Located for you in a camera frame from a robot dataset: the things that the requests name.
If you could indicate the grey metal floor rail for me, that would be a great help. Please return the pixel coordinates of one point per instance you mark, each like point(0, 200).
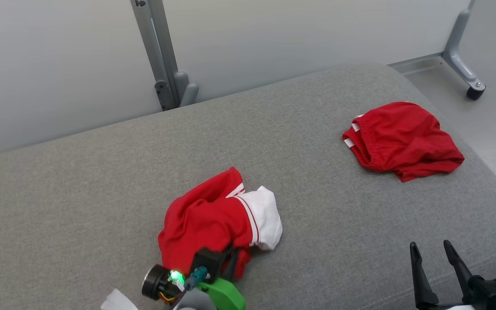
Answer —
point(416, 60)

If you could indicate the grey metal partition post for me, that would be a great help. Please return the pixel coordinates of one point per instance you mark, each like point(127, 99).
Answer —
point(155, 43)

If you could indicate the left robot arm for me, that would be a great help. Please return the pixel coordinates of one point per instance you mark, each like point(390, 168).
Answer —
point(194, 303)

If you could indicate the grey metal leg with caster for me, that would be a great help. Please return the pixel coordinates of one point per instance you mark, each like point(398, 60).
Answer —
point(457, 51)

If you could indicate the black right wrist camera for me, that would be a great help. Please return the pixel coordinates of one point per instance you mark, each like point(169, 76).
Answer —
point(493, 295)

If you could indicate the red shirt with striped sleeves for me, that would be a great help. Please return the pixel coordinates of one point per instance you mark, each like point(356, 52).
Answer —
point(200, 219)

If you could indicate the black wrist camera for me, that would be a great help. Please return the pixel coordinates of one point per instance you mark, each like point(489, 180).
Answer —
point(209, 262)
point(493, 295)

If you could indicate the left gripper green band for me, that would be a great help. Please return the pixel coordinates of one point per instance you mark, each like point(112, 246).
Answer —
point(226, 297)

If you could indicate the red shorts with white stripes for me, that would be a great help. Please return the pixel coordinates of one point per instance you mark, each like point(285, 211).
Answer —
point(403, 137)

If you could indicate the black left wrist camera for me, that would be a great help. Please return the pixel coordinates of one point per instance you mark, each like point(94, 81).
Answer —
point(209, 262)

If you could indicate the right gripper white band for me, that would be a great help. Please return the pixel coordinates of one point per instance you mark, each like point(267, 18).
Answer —
point(450, 307)

